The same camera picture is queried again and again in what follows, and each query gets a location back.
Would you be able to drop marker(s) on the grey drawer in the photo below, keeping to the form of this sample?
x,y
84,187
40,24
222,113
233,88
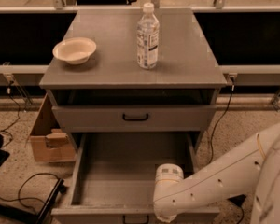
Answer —
x,y
114,176
124,118

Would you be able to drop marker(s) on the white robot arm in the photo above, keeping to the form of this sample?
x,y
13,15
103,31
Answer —
x,y
254,164

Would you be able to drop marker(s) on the grey top drawer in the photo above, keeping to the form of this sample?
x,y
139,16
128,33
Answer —
x,y
124,118

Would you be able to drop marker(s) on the grey drawer cabinet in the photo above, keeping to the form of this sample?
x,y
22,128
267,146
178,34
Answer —
x,y
186,73

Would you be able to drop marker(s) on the black power adapter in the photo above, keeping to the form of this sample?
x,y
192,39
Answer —
x,y
238,200

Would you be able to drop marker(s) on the cardboard box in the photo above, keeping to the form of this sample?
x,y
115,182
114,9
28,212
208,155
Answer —
x,y
48,142

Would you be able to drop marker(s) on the clear plastic water bottle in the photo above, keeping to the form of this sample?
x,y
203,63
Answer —
x,y
148,38

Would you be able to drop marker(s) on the white bowl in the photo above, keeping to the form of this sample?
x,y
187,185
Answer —
x,y
75,50

